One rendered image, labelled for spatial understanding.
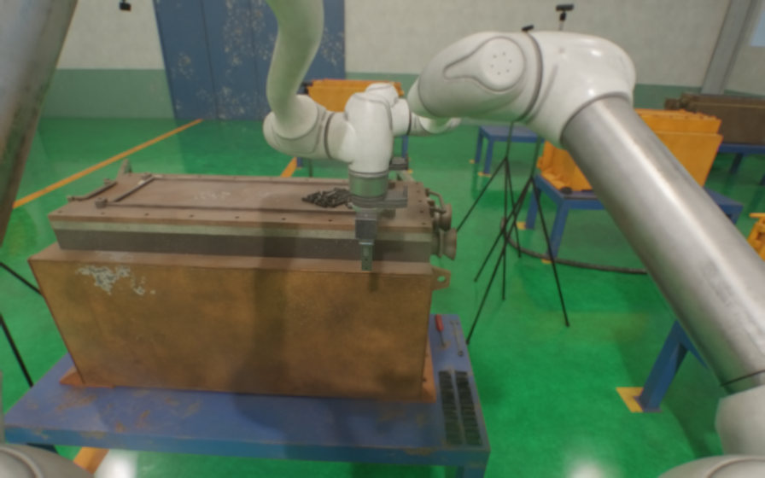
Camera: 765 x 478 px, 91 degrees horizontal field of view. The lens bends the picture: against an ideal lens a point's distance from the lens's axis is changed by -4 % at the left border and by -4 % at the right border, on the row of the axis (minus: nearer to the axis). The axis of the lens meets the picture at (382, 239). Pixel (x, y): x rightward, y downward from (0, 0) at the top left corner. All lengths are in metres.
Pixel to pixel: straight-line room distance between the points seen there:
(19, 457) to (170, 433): 1.37
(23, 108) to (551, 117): 0.61
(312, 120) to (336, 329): 0.79
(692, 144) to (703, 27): 8.31
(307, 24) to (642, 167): 0.45
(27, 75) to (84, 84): 12.28
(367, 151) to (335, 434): 1.07
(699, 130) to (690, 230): 4.28
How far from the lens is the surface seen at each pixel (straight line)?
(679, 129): 4.67
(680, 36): 12.52
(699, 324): 0.51
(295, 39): 0.60
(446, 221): 1.53
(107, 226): 1.56
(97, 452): 2.65
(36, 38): 0.47
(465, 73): 0.57
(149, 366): 1.77
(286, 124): 0.83
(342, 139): 0.82
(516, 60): 0.58
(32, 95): 0.47
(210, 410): 1.72
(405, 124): 1.14
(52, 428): 1.93
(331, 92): 6.47
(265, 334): 1.46
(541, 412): 2.62
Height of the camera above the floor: 1.89
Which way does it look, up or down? 27 degrees down
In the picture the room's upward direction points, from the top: 2 degrees clockwise
